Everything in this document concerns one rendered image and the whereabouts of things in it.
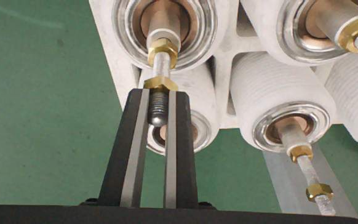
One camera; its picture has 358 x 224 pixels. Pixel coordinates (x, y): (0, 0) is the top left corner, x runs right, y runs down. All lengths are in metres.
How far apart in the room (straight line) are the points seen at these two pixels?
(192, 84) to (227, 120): 0.12
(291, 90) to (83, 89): 0.44
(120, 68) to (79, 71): 0.26
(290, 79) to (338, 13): 0.09
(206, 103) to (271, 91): 0.06
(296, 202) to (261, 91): 0.19
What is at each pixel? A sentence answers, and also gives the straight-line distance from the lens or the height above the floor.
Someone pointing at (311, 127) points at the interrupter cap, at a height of 0.25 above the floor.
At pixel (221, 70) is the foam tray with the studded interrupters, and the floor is 0.18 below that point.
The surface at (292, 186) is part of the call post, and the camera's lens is 0.40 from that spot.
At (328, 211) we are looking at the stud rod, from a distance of 0.23.
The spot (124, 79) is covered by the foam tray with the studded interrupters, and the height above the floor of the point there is 0.18.
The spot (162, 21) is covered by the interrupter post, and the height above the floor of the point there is 0.27.
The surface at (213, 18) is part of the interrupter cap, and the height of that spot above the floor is 0.25.
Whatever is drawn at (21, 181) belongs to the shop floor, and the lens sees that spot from 0.97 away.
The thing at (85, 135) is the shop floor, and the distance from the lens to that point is 0.69.
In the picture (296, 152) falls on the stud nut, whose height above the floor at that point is 0.29.
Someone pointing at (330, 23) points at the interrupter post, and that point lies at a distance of 0.19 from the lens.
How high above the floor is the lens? 0.42
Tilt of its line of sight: 46 degrees down
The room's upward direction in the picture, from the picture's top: 179 degrees clockwise
